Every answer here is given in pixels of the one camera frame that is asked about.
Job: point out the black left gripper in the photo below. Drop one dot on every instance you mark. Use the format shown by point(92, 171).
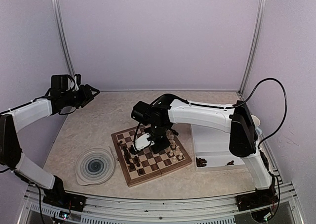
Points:
point(86, 96)

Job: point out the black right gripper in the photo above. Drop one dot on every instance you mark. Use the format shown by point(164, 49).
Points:
point(164, 143)

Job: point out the dark chess piece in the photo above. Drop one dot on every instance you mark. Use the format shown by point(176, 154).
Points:
point(125, 149)

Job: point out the wooden chess board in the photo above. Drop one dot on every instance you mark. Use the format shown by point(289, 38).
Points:
point(154, 165)

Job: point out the dark piece back rank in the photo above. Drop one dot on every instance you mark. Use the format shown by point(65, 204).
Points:
point(132, 166)

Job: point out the white plastic tray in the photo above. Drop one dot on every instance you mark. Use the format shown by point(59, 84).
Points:
point(213, 146)

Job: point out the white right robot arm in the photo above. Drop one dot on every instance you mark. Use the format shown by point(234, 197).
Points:
point(234, 120)

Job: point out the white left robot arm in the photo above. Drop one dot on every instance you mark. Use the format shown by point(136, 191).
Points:
point(20, 126)

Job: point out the white chess pieces row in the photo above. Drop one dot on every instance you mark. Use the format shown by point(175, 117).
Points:
point(174, 151)

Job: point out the collapsible silicone bowl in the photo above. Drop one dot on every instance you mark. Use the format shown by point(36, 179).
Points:
point(95, 166)

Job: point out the light blue mug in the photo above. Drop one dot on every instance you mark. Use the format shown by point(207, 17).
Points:
point(257, 123)

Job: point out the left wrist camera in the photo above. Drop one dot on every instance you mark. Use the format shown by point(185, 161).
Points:
point(76, 80)

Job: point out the left aluminium frame post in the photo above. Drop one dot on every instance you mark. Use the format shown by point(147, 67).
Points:
point(62, 37)

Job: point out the aluminium frame post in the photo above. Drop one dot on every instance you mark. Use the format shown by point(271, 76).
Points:
point(62, 37)
point(253, 46)

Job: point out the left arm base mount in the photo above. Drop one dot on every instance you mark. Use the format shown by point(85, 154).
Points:
point(58, 197)

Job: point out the front aluminium rail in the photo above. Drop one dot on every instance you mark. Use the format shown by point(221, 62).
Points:
point(110, 210)

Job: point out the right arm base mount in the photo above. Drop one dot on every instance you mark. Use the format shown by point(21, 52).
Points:
point(266, 199)

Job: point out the right aluminium frame post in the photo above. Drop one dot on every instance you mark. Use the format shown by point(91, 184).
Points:
point(253, 46)

